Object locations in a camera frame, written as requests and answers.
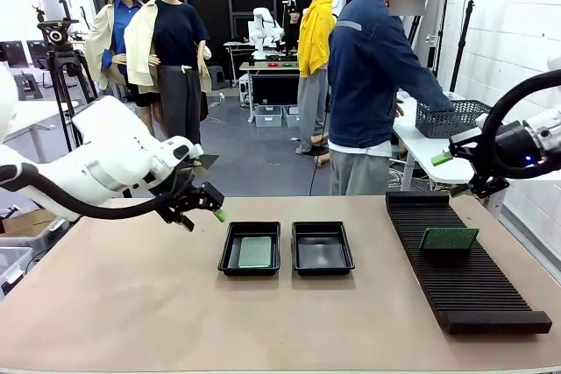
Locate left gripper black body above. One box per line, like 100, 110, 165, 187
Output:
159, 173, 208, 222

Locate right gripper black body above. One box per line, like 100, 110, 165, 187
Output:
448, 121, 535, 200

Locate black ESD tray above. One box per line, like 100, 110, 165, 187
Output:
217, 221, 282, 278
290, 221, 357, 277

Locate green circuit board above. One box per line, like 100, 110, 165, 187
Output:
419, 227, 481, 253
238, 236, 273, 269

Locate person's right forearm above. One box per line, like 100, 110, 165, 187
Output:
405, 65, 456, 113

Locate grey mesh basket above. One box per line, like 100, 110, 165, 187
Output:
415, 99, 494, 139

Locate black slotted board rack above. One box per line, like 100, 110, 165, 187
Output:
384, 190, 553, 335

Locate clear storage bin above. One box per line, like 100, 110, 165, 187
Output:
282, 104, 302, 129
253, 104, 284, 129

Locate person in blue jacket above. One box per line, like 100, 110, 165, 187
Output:
326, 0, 457, 196

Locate thin black light stand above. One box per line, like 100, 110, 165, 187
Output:
449, 0, 478, 93

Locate black step stool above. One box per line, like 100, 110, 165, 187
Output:
206, 65, 227, 90
12, 72, 44, 102

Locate tall black light stand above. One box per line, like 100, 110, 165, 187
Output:
407, 0, 455, 81

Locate clear plastic crate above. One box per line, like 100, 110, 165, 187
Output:
0, 245, 35, 296
0, 215, 71, 257

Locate white work table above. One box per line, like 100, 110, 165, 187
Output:
238, 60, 302, 123

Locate brown cardboard box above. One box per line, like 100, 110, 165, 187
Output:
0, 208, 58, 237

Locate mannequin with cream jacket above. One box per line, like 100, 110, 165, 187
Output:
124, 0, 214, 147

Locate white desk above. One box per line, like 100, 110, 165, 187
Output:
0, 100, 80, 163

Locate mannequin with yellow jacket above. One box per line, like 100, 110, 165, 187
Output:
295, 0, 337, 156

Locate mannequin with black hat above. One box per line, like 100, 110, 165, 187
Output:
84, 0, 167, 141

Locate seated person in black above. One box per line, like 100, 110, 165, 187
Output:
282, 8, 303, 49

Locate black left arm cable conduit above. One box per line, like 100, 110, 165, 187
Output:
0, 162, 196, 221

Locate black camera tripod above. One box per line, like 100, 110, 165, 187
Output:
32, 0, 100, 154

